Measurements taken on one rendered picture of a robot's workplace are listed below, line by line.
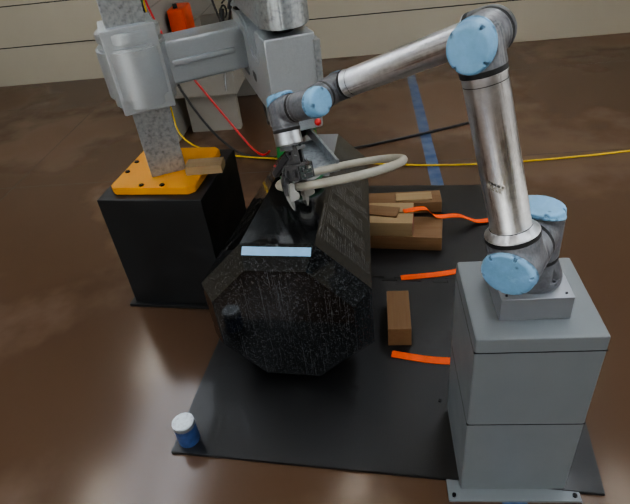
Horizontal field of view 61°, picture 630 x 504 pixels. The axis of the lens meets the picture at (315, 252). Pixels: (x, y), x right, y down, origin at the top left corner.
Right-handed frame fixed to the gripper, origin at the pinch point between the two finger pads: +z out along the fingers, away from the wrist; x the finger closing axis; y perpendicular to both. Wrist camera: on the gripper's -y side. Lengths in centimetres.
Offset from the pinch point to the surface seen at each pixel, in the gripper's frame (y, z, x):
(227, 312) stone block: -67, 49, 1
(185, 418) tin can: -74, 88, -30
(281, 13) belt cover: -28, -69, 37
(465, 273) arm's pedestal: 35, 37, 39
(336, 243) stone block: -28, 27, 40
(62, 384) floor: -157, 79, -54
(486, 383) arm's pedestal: 49, 68, 21
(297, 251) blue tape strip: -30.9, 24.5, 19.7
